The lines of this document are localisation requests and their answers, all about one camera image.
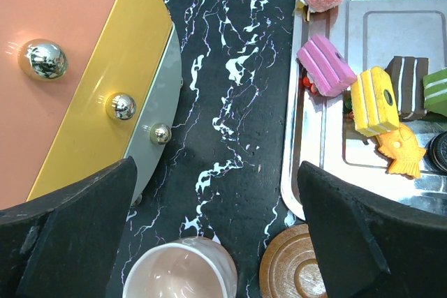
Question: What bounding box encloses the dark chocolate cookie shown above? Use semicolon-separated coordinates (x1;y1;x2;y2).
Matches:
428;131;447;172

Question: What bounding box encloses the brown chocolate layered cake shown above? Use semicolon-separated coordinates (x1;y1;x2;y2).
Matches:
386;56;429;121

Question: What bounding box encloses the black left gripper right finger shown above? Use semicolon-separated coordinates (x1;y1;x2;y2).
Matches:
297;161;446;297

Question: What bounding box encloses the orange fish shaped pastry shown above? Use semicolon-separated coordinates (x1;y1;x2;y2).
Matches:
375;123;426;179

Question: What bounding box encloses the brown wooden coaster left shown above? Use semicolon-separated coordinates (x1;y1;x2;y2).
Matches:
258;224;328;297

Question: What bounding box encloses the pink ceramic cup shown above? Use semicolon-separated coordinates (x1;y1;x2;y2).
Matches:
122;237;237;297

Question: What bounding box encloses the green striped macaron cake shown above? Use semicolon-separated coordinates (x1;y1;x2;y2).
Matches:
423;68;447;117

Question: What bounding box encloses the pink square cake block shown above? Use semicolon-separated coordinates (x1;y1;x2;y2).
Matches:
297;34;357;97

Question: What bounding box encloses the white cylindrical drum container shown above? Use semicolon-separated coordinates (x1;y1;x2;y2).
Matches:
1;0;182;208

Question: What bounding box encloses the yellow orange cake piece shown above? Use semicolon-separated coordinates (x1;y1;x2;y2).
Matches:
351;66;400;137

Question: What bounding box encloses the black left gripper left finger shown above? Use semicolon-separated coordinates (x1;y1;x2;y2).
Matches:
1;157;137;297

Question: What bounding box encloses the silver metal tray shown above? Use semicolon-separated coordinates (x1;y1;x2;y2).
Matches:
281;0;446;219

